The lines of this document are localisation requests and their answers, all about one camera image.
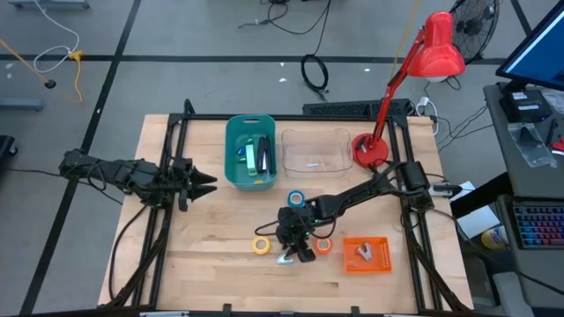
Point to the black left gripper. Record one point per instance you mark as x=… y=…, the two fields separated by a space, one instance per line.
x=183 y=182

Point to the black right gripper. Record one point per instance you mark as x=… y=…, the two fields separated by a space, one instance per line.
x=293 y=222

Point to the silver staple remover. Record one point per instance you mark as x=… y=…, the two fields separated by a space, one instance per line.
x=282 y=260

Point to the orange tape roll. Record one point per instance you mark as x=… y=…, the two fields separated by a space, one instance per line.
x=316 y=246

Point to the yellow tape roll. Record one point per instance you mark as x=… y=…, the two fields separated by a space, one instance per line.
x=254 y=245

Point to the green mini stapler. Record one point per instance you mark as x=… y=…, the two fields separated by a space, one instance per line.
x=249 y=142
x=241 y=159

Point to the blue mini stapler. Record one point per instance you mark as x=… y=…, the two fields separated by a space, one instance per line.
x=240 y=152

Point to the mint green stapler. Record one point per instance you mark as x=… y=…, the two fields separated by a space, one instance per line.
x=250 y=160

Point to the blue tape roll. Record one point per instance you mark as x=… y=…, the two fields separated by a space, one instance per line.
x=291 y=196

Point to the lilac staple remover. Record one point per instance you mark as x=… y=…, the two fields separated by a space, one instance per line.
x=365 y=253

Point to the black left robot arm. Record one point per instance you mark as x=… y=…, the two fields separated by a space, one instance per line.
x=128 y=176

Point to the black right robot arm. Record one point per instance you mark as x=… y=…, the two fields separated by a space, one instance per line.
x=365 y=191

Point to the teal plastic bin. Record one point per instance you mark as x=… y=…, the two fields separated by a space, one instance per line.
x=238 y=176

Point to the orange mesh basket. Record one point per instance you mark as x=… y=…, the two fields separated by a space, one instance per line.
x=352 y=264

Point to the clear plastic tray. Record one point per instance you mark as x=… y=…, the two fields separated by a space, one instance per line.
x=317 y=149

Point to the black power strip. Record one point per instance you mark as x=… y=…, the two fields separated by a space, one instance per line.
x=343 y=108

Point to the white paper sheet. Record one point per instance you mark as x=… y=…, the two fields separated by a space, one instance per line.
x=478 y=222

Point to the yellow wipes container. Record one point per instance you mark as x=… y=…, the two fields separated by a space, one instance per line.
x=492 y=238

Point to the white power adapter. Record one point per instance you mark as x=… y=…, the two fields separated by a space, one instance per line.
x=423 y=102

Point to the black caster base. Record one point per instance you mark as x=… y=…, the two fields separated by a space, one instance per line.
x=6 y=147

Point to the grey metal floor base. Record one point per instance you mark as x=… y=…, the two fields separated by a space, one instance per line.
x=20 y=105
x=48 y=4

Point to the grey side desk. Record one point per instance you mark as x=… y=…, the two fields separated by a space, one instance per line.
x=495 y=141

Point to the backlit black keyboard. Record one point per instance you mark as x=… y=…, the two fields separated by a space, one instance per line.
x=539 y=226

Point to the red desk lamp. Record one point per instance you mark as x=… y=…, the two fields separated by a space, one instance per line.
x=436 y=48

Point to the clear plastic bag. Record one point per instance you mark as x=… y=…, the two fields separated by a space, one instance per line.
x=529 y=145

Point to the black mini computer box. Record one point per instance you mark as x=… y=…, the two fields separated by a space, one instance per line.
x=524 y=105

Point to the black floor fan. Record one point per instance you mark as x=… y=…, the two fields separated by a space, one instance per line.
x=473 y=26

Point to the black computer monitor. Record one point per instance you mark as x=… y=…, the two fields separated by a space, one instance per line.
x=542 y=53

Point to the black aluminium table frame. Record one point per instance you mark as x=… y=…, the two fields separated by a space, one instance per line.
x=291 y=117

